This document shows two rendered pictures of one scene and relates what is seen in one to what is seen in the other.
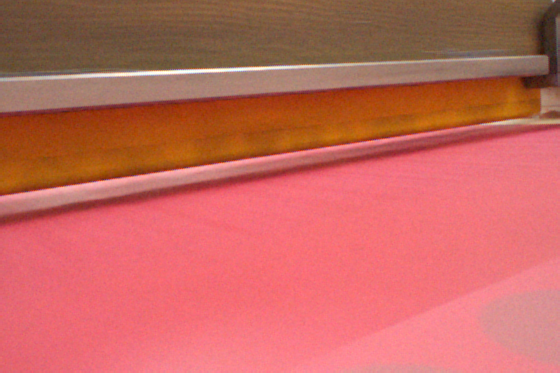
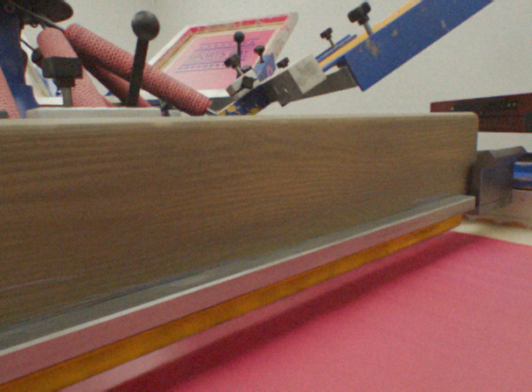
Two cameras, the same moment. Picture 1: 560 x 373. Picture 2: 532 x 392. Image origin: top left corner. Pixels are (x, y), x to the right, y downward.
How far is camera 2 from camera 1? 9 cm
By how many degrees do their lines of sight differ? 7
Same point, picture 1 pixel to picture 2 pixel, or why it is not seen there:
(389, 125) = (374, 254)
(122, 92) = (227, 292)
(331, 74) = (353, 243)
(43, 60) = (168, 269)
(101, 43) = (206, 247)
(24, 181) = (145, 350)
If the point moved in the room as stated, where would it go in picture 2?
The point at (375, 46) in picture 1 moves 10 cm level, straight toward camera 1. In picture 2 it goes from (374, 207) to (424, 263)
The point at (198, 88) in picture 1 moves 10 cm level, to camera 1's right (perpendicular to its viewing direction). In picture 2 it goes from (274, 276) to (483, 261)
